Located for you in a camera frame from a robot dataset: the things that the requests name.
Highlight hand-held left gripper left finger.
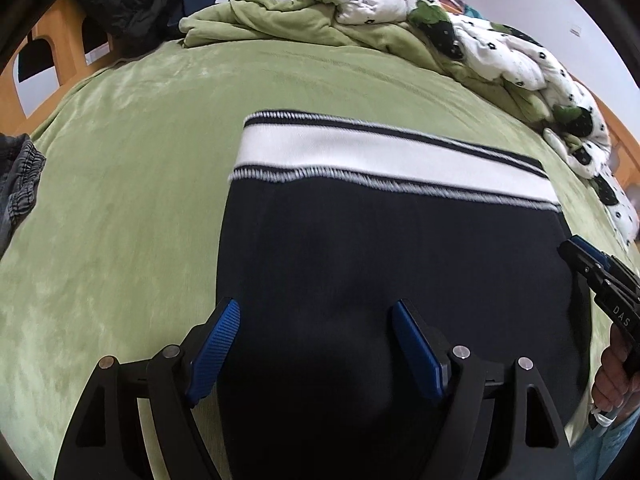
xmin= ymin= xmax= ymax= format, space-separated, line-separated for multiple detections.
xmin=52 ymin=297 xmax=241 ymax=480

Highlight green bed sheet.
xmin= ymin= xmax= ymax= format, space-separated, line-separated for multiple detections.
xmin=0 ymin=40 xmax=636 ymax=480

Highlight person's blue jeans leg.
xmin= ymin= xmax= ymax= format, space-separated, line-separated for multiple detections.
xmin=570 ymin=405 xmax=640 ymax=480

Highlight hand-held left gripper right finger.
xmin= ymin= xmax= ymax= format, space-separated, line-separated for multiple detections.
xmin=391 ymin=299 xmax=576 ymax=480

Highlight black pants with white waistband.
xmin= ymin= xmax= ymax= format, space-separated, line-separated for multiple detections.
xmin=217 ymin=109 xmax=593 ymax=480

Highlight person's right hand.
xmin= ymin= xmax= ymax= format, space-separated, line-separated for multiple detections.
xmin=590 ymin=344 xmax=632 ymax=416

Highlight black jacket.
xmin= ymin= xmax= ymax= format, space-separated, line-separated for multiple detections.
xmin=75 ymin=0 xmax=193 ymax=58

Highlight white wrist strap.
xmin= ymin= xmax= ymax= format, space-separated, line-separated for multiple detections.
xmin=588 ymin=406 xmax=620 ymax=430

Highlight grey jeans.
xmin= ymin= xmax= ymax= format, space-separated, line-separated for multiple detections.
xmin=0 ymin=132 xmax=47 ymax=256

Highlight wooden bed frame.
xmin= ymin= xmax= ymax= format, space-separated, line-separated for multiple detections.
xmin=0 ymin=0 xmax=640 ymax=181

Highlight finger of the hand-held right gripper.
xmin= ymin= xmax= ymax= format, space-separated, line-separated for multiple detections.
xmin=558 ymin=240 xmax=640 ymax=333
xmin=570 ymin=236 xmax=640 ymax=301

